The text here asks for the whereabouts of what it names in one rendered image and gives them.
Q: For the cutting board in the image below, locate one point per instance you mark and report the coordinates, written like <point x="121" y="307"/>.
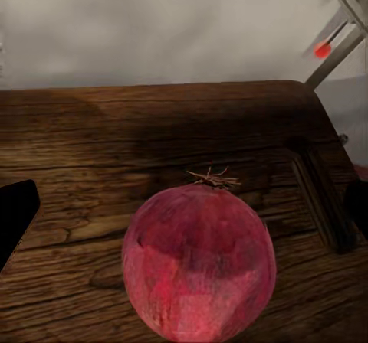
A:
<point x="96" y="154"/>

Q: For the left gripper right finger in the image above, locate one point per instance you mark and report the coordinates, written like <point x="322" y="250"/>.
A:
<point x="356" y="203"/>

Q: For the vidalia onion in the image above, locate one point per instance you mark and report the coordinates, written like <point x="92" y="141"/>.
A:
<point x="198" y="263"/>

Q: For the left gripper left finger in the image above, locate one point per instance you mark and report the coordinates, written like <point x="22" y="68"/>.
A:
<point x="19" y="204"/>

